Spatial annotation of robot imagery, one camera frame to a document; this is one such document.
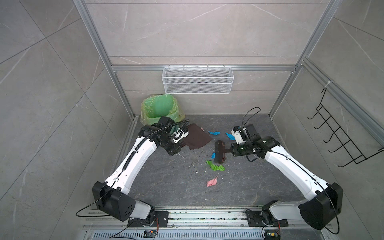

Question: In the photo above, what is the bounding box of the white wire mesh basket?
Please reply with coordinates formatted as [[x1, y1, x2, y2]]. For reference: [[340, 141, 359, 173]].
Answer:
[[162, 67, 234, 94]]

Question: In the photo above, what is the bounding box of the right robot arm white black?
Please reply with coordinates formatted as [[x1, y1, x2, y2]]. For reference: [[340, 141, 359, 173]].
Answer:
[[228, 119, 344, 230]]

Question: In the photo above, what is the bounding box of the dark brown dustpan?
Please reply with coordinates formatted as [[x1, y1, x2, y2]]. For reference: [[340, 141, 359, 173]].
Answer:
[[181, 124, 213, 150]]

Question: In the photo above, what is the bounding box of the large green paper scrap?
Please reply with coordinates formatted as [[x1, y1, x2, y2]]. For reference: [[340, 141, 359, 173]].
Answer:
[[206, 161, 226, 172]]

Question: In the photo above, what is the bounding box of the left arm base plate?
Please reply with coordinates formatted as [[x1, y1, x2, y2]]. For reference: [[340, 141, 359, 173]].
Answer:
[[127, 210, 169, 228]]

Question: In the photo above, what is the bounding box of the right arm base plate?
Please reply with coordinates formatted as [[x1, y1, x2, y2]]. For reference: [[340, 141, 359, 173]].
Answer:
[[245, 209, 289, 227]]

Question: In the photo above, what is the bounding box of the dark brown hand brush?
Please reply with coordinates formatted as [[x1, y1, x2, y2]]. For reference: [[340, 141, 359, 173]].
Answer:
[[214, 140, 233, 165]]

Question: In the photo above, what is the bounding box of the pink paper scrap front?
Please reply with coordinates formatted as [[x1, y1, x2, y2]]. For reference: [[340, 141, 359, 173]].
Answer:
[[207, 177, 218, 187]]

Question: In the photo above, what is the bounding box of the aluminium mounting rail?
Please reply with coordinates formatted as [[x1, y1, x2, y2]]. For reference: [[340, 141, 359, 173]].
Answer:
[[76, 206, 335, 240]]

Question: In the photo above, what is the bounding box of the black wire hook rack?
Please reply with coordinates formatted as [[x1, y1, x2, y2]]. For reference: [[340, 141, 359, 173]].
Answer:
[[307, 88, 384, 168]]

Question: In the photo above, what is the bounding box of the blue paper scrap back left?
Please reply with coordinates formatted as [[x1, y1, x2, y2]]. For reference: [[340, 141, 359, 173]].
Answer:
[[208, 131, 221, 136]]

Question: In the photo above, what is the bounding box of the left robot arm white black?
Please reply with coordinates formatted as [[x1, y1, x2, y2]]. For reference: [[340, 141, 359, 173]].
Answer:
[[92, 116, 189, 225]]

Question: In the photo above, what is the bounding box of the green trash bin with liner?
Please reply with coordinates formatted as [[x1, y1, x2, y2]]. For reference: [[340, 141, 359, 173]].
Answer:
[[140, 94, 185, 125]]

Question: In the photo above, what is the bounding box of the blue paper scrap middle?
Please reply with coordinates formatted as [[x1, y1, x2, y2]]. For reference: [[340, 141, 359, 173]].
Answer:
[[226, 133, 236, 141]]

